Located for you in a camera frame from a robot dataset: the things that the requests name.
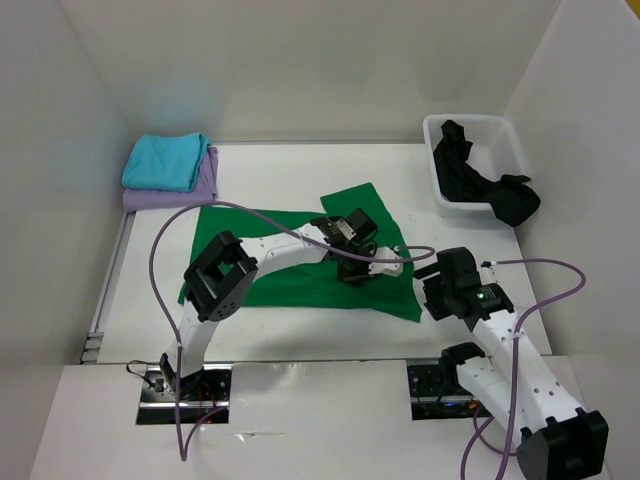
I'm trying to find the green t shirt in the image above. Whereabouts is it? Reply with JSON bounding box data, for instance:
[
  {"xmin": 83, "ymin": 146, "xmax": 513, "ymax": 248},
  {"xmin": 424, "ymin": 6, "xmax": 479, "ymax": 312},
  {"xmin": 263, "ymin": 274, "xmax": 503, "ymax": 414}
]
[{"xmin": 191, "ymin": 183, "xmax": 422, "ymax": 322}]

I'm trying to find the purple t shirt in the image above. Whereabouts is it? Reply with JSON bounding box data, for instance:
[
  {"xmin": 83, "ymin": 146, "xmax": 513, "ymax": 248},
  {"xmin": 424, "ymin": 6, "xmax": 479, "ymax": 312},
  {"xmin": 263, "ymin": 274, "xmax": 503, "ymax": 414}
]
[{"xmin": 122, "ymin": 146, "xmax": 218, "ymax": 212}]

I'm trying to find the cyan t shirt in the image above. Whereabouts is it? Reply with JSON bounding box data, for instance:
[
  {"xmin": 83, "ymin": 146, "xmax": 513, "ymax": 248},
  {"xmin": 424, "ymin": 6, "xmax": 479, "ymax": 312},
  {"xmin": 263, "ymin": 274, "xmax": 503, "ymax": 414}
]
[{"xmin": 122, "ymin": 133, "xmax": 211, "ymax": 193}]

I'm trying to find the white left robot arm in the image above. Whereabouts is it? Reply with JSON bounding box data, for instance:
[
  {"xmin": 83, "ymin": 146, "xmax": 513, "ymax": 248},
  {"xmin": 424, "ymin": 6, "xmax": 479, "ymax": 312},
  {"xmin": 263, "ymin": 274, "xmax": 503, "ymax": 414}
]
[{"xmin": 159, "ymin": 208, "xmax": 377, "ymax": 400}]

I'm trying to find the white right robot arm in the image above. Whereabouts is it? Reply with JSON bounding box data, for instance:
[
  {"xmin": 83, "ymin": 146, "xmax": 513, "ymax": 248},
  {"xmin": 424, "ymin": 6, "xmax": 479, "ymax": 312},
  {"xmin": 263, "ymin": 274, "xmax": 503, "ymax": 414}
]
[{"xmin": 414, "ymin": 247, "xmax": 609, "ymax": 479}]

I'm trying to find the black t shirt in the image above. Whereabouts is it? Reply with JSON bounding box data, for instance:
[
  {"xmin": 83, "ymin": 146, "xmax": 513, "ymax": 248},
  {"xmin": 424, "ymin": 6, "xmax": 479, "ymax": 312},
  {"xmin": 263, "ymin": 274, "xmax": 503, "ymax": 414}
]
[{"xmin": 434, "ymin": 120, "xmax": 541, "ymax": 227}]

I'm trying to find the white plastic laundry basket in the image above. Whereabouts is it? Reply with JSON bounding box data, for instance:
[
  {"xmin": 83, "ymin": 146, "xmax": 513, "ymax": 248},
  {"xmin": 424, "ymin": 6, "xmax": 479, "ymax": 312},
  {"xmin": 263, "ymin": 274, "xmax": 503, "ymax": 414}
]
[{"xmin": 422, "ymin": 114, "xmax": 529, "ymax": 219}]

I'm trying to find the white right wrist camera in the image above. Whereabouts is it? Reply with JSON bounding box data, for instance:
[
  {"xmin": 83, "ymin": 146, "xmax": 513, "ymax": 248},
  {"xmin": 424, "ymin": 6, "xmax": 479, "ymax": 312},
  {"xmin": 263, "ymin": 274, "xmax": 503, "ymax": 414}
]
[{"xmin": 479, "ymin": 260, "xmax": 498, "ymax": 284}]

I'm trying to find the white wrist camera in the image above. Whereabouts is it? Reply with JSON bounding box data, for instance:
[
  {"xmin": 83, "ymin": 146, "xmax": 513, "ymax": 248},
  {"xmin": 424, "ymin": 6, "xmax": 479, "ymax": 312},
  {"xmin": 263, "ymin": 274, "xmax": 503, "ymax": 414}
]
[
  {"xmin": 479, "ymin": 260, "xmax": 498, "ymax": 284},
  {"xmin": 368, "ymin": 247, "xmax": 403, "ymax": 277}
]

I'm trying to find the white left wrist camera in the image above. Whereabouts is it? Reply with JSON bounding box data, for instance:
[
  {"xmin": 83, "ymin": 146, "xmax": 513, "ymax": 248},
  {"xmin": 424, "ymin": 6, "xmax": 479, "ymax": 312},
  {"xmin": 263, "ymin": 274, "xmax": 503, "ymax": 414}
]
[{"xmin": 368, "ymin": 247, "xmax": 403, "ymax": 277}]

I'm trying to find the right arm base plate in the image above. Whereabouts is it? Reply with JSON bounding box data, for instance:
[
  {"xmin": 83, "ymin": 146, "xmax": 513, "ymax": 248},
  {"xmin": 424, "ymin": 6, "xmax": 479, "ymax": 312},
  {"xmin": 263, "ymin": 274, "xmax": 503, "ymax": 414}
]
[{"xmin": 406, "ymin": 359, "xmax": 480, "ymax": 421}]

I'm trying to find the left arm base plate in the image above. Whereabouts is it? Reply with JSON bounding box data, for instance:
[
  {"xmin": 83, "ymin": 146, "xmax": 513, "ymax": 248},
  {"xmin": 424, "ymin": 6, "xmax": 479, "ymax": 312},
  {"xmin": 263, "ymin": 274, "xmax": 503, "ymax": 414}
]
[{"xmin": 136, "ymin": 364, "xmax": 232, "ymax": 426}]

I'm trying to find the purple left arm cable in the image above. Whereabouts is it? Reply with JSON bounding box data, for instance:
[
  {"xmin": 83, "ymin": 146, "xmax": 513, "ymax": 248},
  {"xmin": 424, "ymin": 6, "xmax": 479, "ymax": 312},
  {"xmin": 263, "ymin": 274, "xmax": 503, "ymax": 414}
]
[{"xmin": 148, "ymin": 200, "xmax": 437, "ymax": 462}]

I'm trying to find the aluminium table edge rail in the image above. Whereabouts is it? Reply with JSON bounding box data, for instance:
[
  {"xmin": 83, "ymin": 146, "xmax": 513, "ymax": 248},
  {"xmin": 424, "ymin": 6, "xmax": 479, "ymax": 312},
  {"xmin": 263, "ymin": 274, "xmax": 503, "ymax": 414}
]
[{"xmin": 98, "ymin": 144, "xmax": 438, "ymax": 363}]

